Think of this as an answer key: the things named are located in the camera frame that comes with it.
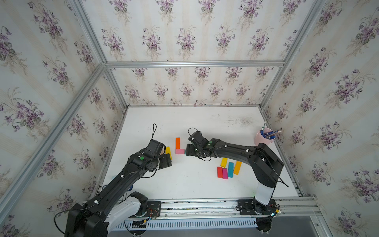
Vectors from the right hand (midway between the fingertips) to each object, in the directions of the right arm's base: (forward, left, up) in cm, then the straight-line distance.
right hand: (191, 150), depth 89 cm
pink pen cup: (+9, -43, +1) cm, 44 cm away
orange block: (+8, +9, -4) cm, 13 cm away
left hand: (-10, +13, +4) cm, 17 cm away
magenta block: (-12, -20, -5) cm, 24 cm away
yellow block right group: (-5, -20, -5) cm, 21 cm away
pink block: (+3, +8, -7) cm, 11 cm away
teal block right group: (-9, -23, -5) cm, 26 cm away
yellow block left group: (+2, +16, -6) cm, 17 cm away
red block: (-11, -17, -6) cm, 21 cm away
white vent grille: (-36, 0, -6) cm, 37 cm away
